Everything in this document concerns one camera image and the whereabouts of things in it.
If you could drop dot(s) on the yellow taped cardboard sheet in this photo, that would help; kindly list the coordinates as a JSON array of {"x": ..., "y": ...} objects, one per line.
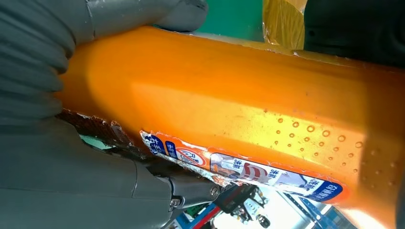
[{"x": 283, "y": 22}]

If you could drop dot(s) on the red rack beam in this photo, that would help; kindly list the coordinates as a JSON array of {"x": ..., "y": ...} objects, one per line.
[{"x": 205, "y": 218}]

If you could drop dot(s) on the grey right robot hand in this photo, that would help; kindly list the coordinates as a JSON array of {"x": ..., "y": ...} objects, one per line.
[{"x": 79, "y": 189}]

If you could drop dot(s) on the green plastic crate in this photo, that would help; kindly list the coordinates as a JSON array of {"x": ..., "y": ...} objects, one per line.
[{"x": 197, "y": 211}]

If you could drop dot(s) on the black white machine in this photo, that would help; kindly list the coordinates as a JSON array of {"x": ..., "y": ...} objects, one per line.
[{"x": 253, "y": 210}]

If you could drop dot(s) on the black square equipment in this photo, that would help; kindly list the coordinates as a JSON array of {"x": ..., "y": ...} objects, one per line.
[{"x": 234, "y": 199}]

